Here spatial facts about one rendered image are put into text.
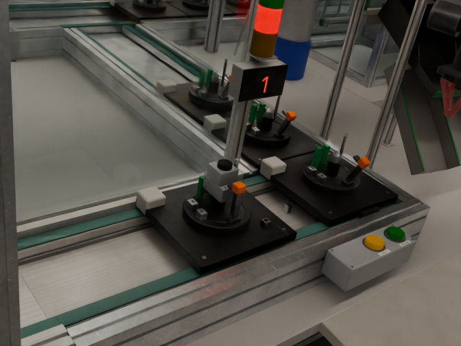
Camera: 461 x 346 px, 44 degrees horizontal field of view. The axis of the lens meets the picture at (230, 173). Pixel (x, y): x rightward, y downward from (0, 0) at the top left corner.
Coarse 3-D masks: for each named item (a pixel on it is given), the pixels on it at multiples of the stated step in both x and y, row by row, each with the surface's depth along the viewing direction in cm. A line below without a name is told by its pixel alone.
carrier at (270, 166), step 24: (264, 168) 136; (288, 168) 139; (312, 168) 133; (336, 168) 134; (288, 192) 131; (312, 192) 131; (336, 192) 130; (360, 192) 134; (384, 192) 136; (336, 216) 124
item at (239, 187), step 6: (228, 186) 110; (234, 186) 108; (240, 186) 108; (234, 192) 109; (240, 192) 108; (234, 198) 110; (240, 198) 110; (234, 204) 110; (240, 204) 111; (234, 210) 111; (234, 216) 111
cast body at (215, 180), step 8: (224, 160) 112; (208, 168) 112; (216, 168) 110; (224, 168) 110; (232, 168) 111; (208, 176) 113; (216, 176) 110; (224, 176) 110; (232, 176) 111; (208, 184) 113; (216, 184) 111; (224, 184) 111; (216, 192) 111; (224, 192) 110; (232, 192) 112; (224, 200) 111
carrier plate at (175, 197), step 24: (168, 192) 121; (192, 192) 123; (168, 216) 114; (264, 216) 119; (168, 240) 110; (192, 240) 109; (216, 240) 110; (240, 240) 111; (264, 240) 112; (288, 240) 116; (192, 264) 105; (216, 264) 105
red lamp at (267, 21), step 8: (264, 8) 112; (256, 16) 114; (264, 16) 113; (272, 16) 112; (280, 16) 114; (256, 24) 114; (264, 24) 113; (272, 24) 113; (264, 32) 114; (272, 32) 114
